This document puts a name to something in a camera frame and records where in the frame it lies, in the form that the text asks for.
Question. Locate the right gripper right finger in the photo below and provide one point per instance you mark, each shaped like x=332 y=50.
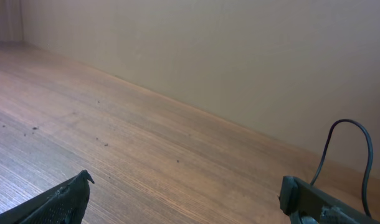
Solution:
x=303 y=203

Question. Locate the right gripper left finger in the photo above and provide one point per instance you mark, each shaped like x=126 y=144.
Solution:
x=65 y=203

